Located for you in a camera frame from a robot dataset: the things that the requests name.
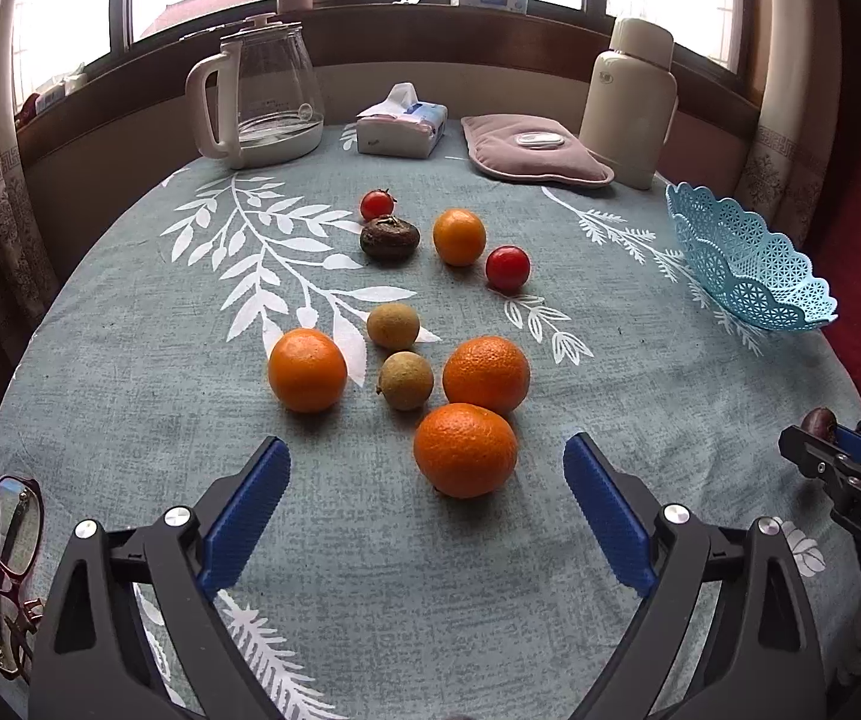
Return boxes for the cherry tomato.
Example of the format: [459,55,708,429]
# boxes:
[359,188,396,223]
[485,245,531,294]

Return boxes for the brown longan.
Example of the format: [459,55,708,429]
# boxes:
[367,302,421,351]
[377,351,433,411]

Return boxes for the small orange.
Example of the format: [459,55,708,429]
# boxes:
[432,208,485,266]

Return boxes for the dark brown passion fruit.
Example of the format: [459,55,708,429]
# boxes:
[359,215,421,263]

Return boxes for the light blue plastic fruit basket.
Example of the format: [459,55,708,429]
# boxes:
[665,182,837,332]

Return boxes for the patterned curtain right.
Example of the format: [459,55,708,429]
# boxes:
[736,0,842,245]

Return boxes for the cream thermos flask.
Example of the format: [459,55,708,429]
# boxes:
[578,18,677,190]

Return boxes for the grey leaf-pattern tablecloth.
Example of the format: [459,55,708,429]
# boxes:
[0,127,861,718]

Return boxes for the pink hot water bag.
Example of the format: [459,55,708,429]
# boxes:
[461,114,614,188]

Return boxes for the tissue pack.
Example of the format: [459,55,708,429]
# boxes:
[355,82,450,160]

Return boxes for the red frame eyeglasses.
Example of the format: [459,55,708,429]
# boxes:
[0,475,44,683]

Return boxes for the glass kettle white handle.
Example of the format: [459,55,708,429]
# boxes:
[185,15,325,169]

